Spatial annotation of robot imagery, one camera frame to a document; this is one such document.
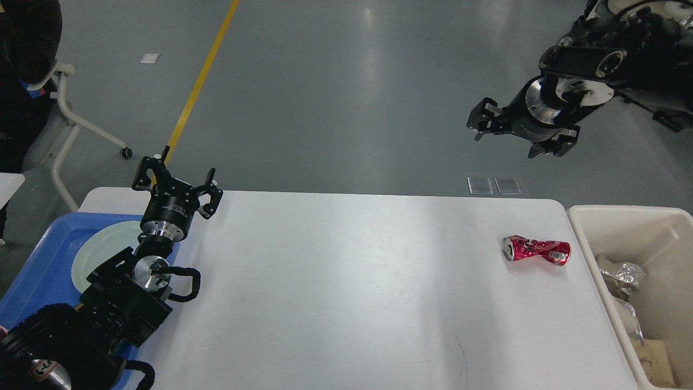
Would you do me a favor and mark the person in dark clothes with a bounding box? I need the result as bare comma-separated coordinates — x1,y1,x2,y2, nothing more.
0,0,63,239

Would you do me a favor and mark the white office chair left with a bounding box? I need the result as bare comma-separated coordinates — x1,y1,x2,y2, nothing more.
21,59,133,212

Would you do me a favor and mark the floor socket plate right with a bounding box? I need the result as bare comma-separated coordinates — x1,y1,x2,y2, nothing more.
493,176,522,195

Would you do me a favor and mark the brown paper bag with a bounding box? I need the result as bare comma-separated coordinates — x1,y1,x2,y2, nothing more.
630,338,677,388

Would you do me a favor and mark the clear plastic bottle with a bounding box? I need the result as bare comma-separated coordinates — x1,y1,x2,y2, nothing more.
612,296,644,344

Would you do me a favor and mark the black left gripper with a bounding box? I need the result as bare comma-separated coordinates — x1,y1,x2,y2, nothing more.
132,145,224,241

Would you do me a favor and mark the floor socket plate left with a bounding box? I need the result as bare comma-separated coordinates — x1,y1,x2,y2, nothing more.
466,176,494,197

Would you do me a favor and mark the white paper on floor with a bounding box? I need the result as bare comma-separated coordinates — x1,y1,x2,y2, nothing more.
140,53,161,64

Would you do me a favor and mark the aluminium foil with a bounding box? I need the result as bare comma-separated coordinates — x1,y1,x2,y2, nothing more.
596,253,648,302

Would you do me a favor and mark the crushed red soda can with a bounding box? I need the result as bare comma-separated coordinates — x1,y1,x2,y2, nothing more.
501,235,572,267

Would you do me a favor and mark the blue plastic tray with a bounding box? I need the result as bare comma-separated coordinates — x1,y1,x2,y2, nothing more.
0,212,182,390

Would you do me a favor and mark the floor socket plate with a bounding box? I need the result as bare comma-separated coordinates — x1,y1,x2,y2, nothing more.
466,176,494,197
493,176,522,195

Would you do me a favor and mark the beige plastic bin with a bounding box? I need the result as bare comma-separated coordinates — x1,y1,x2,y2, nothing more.
567,205,692,389

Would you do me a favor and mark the green plate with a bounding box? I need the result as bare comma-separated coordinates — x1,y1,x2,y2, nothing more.
71,220,142,293

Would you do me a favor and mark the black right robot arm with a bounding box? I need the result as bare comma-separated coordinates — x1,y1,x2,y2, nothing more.
466,1,692,158

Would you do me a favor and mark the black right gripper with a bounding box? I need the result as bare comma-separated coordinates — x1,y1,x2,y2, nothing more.
466,77,581,159

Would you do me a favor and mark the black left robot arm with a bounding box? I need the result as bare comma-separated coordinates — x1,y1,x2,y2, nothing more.
2,146,223,389

